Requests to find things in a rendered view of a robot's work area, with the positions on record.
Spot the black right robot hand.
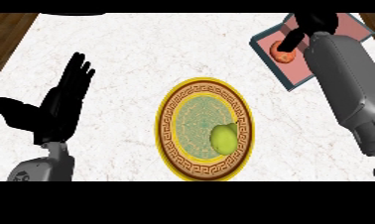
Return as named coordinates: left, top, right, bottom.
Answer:
left=275, top=13, right=339, bottom=54

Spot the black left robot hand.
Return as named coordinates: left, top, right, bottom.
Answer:
left=0, top=52, right=95, bottom=146

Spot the pink box with teal rim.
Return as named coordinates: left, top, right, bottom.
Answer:
left=249, top=13, right=375, bottom=92

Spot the ornate yellow brown plate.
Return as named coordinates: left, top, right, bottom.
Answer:
left=153, top=76, right=256, bottom=182

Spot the orange round fruit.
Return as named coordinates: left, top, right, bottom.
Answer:
left=269, top=40, right=296, bottom=64

